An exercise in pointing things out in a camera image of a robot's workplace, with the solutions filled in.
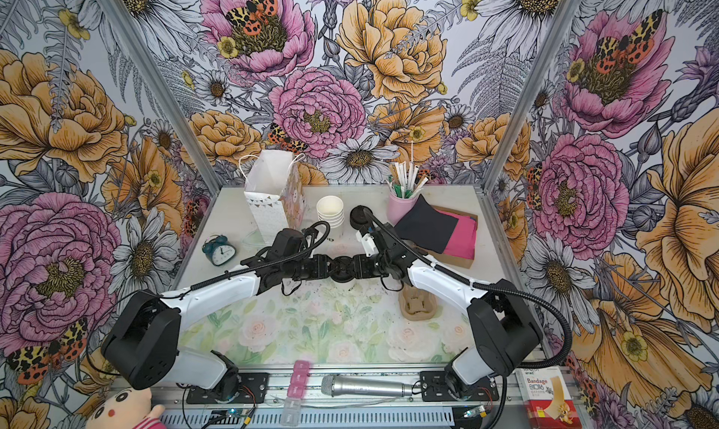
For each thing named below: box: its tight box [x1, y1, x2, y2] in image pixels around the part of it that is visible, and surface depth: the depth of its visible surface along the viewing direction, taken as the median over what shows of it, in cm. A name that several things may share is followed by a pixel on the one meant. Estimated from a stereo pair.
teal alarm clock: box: [202, 234, 237, 267], surface depth 97 cm
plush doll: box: [73, 373, 167, 429], surface depth 68 cm
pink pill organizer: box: [280, 359, 311, 428], surface depth 74 cm
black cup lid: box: [329, 255, 356, 283], surface depth 85 cm
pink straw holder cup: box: [386, 192, 419, 226], surface depth 105 cm
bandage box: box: [514, 365, 583, 429], surface depth 70 cm
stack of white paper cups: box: [316, 194, 345, 229], surface depth 96 cm
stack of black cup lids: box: [349, 204, 369, 230], surface depth 110 cm
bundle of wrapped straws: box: [386, 160, 429, 199], surface depth 104 cm
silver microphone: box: [321, 374, 413, 398], surface depth 73 cm
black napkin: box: [394, 193, 459, 254], surface depth 108 cm
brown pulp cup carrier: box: [398, 286, 439, 322], surface depth 86 cm
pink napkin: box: [435, 207, 478, 260], surface depth 104 cm
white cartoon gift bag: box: [243, 149, 307, 245], surface depth 93 cm
